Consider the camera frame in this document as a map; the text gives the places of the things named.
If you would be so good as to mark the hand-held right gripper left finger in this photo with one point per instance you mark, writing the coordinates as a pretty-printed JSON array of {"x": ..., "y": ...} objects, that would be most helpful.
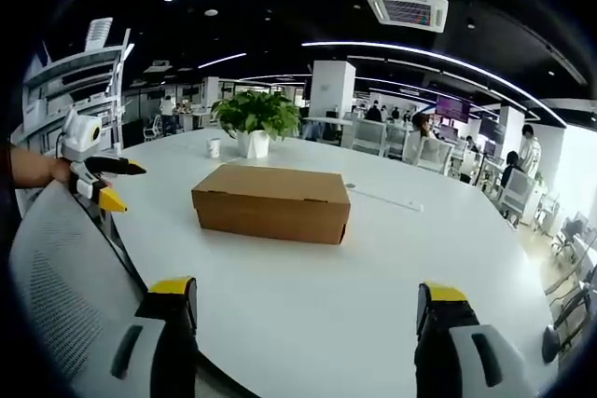
[{"x": 154, "y": 347}]

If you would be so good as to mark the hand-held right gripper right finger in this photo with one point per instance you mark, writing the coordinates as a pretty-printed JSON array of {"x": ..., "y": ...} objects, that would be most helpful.
[{"x": 459, "y": 347}]

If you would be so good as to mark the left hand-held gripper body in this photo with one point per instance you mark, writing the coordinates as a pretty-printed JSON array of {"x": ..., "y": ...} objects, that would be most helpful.
[{"x": 80, "y": 151}]

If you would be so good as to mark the brown cardboard shoe box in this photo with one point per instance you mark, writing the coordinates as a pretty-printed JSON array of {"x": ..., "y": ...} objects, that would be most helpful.
[{"x": 273, "y": 202}]

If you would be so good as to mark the white shelving rack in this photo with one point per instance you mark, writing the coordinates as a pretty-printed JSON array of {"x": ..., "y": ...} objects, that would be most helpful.
[{"x": 70, "y": 86}]

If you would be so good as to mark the white mesh office chair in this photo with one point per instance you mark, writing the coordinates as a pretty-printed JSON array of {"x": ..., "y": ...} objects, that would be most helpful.
[{"x": 70, "y": 291}]

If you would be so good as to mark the white paper cup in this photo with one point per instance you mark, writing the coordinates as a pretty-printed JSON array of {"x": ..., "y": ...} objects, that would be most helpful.
[{"x": 214, "y": 147}]

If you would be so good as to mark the green potted plant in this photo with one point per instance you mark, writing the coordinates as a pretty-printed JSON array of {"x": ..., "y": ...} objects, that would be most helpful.
[{"x": 255, "y": 120}]

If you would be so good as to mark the white square pillar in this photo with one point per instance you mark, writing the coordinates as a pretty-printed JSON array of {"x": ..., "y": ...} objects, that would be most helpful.
[{"x": 332, "y": 89}]

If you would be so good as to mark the ceiling air conditioner unit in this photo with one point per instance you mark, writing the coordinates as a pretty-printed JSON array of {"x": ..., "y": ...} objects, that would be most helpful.
[{"x": 406, "y": 10}]

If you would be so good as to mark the wall screen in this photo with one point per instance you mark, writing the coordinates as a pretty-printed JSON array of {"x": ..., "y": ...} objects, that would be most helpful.
[{"x": 451, "y": 108}]

